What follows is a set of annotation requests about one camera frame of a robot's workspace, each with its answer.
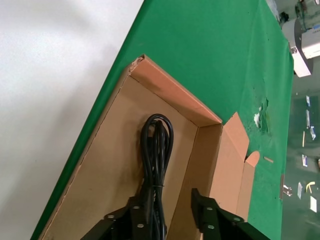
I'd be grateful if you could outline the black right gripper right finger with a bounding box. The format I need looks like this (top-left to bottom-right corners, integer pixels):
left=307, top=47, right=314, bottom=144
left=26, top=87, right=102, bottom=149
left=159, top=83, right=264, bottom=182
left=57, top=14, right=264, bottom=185
left=191, top=187, right=266, bottom=240

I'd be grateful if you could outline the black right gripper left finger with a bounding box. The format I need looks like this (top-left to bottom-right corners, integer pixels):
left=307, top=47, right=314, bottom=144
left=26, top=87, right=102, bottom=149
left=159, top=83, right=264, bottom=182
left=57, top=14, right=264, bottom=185
left=82, top=196, right=154, bottom=240

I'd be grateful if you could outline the black power cable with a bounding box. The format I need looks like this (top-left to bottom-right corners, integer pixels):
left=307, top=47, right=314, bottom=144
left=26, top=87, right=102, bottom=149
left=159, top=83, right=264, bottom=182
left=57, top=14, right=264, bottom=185
left=139, top=113, right=175, bottom=240

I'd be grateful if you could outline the cardboard box with torn corner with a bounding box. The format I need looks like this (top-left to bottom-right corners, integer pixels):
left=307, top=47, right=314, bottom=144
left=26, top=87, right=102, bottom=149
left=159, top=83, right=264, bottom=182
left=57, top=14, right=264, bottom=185
left=37, top=53, right=260, bottom=240

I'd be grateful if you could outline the silver binder clip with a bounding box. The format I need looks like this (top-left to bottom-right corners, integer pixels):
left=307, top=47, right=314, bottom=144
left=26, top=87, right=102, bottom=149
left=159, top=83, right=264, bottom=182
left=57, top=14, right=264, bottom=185
left=279, top=174, right=294, bottom=200

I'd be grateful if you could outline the green table cloth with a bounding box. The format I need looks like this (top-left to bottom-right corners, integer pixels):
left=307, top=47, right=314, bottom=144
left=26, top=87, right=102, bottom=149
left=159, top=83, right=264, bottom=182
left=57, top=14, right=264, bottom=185
left=29, top=0, right=295, bottom=240

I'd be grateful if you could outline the white grey machine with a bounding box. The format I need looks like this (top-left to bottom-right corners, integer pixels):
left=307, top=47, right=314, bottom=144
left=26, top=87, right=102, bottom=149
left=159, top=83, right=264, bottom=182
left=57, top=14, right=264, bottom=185
left=281, top=18, right=320, bottom=77

